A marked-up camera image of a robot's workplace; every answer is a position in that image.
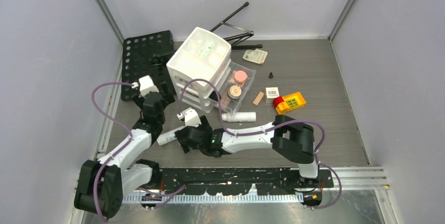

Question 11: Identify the pink round compact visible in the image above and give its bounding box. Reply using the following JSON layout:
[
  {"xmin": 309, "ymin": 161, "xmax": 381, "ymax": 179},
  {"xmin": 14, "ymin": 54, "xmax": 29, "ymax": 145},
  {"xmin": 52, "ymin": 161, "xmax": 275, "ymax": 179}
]
[{"xmin": 234, "ymin": 70, "xmax": 248, "ymax": 85}]

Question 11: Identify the purple cable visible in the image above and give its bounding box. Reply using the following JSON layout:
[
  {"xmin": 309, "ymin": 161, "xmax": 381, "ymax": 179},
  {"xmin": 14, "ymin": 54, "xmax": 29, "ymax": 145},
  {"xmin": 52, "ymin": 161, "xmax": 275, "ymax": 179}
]
[
  {"xmin": 177, "ymin": 78, "xmax": 343, "ymax": 210},
  {"xmin": 91, "ymin": 82, "xmax": 187, "ymax": 223}
]

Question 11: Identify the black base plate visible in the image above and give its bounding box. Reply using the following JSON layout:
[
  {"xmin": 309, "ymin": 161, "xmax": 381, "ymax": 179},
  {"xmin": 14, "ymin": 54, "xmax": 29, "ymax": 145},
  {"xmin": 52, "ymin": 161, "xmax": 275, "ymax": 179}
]
[{"xmin": 142, "ymin": 168, "xmax": 334, "ymax": 196}]

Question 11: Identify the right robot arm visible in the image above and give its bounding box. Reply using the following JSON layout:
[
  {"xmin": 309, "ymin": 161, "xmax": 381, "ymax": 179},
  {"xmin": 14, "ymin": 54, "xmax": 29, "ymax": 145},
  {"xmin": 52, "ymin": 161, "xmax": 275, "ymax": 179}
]
[{"xmin": 174, "ymin": 115, "xmax": 321, "ymax": 188}]

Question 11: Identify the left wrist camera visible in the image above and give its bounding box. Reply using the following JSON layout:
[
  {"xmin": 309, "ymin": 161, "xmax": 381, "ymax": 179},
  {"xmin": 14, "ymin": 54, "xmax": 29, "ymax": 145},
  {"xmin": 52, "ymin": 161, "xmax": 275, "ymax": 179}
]
[{"xmin": 131, "ymin": 75, "xmax": 159, "ymax": 97}]

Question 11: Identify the beige powder jar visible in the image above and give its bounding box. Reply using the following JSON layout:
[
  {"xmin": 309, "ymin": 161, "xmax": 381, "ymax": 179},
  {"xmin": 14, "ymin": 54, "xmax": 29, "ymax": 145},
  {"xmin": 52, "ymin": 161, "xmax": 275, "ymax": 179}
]
[{"xmin": 227, "ymin": 85, "xmax": 242, "ymax": 99}]

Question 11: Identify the nude eyeshadow palette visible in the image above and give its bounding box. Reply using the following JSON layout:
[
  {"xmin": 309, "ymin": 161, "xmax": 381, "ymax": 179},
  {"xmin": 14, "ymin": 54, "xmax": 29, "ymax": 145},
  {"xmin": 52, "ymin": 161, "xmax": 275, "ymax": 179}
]
[{"xmin": 220, "ymin": 97, "xmax": 231, "ymax": 111}]

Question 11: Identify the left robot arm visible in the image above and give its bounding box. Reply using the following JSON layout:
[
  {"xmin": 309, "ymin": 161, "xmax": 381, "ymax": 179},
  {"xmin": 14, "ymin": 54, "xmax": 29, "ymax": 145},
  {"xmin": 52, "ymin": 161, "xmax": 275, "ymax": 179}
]
[{"xmin": 73, "ymin": 88, "xmax": 168, "ymax": 220}]

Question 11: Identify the beige concealer stick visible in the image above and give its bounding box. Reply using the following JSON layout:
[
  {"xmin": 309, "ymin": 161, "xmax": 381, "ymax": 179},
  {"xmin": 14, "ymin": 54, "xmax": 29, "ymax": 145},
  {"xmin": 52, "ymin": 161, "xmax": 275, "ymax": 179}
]
[{"xmin": 252, "ymin": 92, "xmax": 265, "ymax": 105}]

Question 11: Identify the white barcode packet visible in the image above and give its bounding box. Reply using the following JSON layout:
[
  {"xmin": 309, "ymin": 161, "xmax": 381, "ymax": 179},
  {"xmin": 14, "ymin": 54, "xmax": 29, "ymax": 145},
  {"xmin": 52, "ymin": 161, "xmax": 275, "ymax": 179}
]
[{"xmin": 265, "ymin": 87, "xmax": 280, "ymax": 103}]

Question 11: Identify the small white bottle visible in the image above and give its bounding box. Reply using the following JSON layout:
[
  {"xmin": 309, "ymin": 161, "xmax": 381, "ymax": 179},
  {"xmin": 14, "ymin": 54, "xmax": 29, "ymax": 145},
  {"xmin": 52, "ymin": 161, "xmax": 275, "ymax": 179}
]
[{"xmin": 221, "ymin": 112, "xmax": 257, "ymax": 122}]

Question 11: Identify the white plastic drawer organizer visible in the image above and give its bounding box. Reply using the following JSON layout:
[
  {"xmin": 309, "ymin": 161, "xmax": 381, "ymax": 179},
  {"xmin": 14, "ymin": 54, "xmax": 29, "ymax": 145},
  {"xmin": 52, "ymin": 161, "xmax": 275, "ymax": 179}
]
[{"xmin": 166, "ymin": 27, "xmax": 256, "ymax": 115}]

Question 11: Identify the black music stand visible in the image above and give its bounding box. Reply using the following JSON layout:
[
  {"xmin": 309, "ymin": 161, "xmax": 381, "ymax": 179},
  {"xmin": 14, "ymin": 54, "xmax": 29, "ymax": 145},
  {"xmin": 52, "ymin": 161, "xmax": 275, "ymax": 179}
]
[{"xmin": 121, "ymin": 2, "xmax": 262, "ymax": 103}]

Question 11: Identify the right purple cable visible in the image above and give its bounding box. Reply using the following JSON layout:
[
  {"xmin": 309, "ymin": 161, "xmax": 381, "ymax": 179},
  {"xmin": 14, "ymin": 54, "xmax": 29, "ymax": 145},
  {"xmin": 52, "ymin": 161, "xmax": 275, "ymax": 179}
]
[{"xmin": 177, "ymin": 78, "xmax": 343, "ymax": 210}]

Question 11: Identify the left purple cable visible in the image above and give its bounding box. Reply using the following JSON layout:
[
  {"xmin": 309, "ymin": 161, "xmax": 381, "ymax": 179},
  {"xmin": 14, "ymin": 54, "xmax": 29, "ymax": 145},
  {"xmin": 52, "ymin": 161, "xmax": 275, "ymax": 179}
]
[{"xmin": 91, "ymin": 82, "xmax": 187, "ymax": 223}]

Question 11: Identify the white sachet packet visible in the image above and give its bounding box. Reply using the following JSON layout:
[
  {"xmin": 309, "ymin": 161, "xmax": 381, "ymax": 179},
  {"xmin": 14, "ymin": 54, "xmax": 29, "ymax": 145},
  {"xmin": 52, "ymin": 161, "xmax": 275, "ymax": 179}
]
[{"xmin": 242, "ymin": 49, "xmax": 268, "ymax": 65}]

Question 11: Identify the large white spray bottle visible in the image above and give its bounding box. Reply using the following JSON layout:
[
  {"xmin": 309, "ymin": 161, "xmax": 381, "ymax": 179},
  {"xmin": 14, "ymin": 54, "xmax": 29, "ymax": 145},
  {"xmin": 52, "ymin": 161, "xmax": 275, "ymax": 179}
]
[{"xmin": 156, "ymin": 126, "xmax": 183, "ymax": 146}]

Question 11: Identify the yellow red toy block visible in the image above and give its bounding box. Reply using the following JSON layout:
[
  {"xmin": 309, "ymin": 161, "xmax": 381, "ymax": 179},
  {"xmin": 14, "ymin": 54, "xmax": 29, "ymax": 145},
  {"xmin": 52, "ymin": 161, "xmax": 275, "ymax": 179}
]
[{"xmin": 272, "ymin": 92, "xmax": 306, "ymax": 115}]

